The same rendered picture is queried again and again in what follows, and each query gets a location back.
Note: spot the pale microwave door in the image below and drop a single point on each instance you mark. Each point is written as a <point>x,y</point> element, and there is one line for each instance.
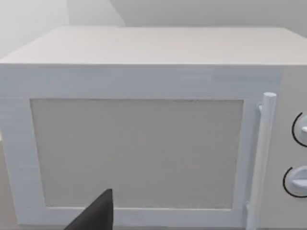
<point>134,153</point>

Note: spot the pale microwave oven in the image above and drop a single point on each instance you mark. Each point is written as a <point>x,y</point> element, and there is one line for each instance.
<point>153,48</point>

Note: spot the pale microwave knob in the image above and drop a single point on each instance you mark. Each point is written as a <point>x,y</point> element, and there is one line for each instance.
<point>297,182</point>
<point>301,130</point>

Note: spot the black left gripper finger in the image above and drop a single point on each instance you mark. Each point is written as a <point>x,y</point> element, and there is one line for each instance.
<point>99,213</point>

